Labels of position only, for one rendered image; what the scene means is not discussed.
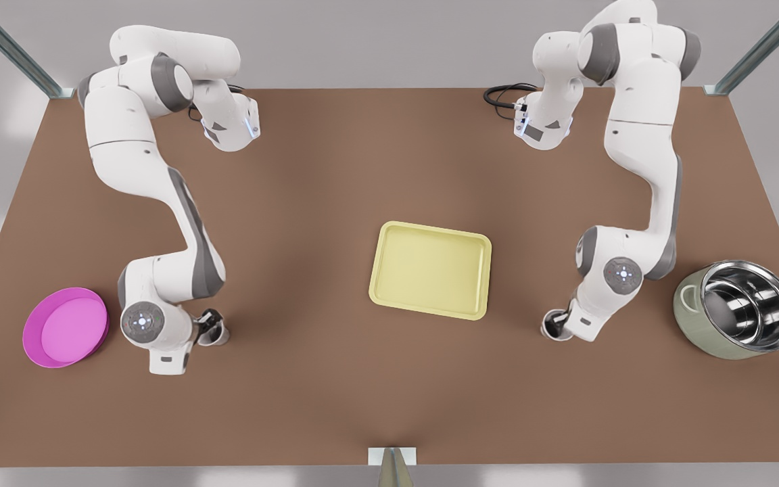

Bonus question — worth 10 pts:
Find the yellow rectangular tray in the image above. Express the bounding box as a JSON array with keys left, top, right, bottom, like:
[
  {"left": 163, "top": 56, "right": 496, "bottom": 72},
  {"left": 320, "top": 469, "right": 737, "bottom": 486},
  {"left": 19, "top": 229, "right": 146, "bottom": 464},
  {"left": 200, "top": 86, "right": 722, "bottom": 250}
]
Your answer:
[{"left": 369, "top": 221, "right": 492, "bottom": 321}]

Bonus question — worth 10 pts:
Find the white IKEA cup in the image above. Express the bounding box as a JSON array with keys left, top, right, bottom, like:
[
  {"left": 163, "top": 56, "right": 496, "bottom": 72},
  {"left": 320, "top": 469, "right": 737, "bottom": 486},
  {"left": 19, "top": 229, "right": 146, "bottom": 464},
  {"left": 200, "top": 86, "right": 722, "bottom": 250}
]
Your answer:
[
  {"left": 197, "top": 319, "right": 230, "bottom": 347},
  {"left": 541, "top": 308, "right": 574, "bottom": 342}
]

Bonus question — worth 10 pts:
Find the green pot with steel inside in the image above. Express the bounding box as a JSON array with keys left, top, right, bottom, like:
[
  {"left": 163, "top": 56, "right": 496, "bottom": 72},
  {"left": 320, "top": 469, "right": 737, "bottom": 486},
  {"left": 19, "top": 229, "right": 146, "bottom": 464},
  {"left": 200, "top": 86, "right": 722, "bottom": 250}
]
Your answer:
[{"left": 674, "top": 260, "right": 779, "bottom": 361}]

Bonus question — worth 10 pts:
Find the black cable loop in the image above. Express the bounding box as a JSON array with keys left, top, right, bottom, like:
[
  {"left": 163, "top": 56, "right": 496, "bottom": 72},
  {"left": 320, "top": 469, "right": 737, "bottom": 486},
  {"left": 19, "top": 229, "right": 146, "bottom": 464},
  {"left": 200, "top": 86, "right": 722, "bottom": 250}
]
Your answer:
[{"left": 483, "top": 83, "right": 540, "bottom": 110}]

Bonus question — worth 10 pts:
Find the silver frame post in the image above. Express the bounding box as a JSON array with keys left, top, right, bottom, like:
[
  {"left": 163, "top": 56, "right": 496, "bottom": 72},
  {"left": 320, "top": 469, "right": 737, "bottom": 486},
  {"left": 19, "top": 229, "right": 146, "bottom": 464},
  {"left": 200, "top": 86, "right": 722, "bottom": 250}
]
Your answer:
[
  {"left": 703, "top": 0, "right": 779, "bottom": 95},
  {"left": 369, "top": 446, "right": 417, "bottom": 487},
  {"left": 0, "top": 0, "right": 74, "bottom": 99}
]

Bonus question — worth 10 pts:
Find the pink round plate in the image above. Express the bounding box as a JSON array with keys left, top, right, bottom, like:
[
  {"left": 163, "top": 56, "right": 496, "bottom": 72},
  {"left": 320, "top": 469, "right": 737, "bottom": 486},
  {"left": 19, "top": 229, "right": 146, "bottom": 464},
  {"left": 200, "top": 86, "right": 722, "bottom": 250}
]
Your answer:
[{"left": 22, "top": 287, "right": 110, "bottom": 369}]

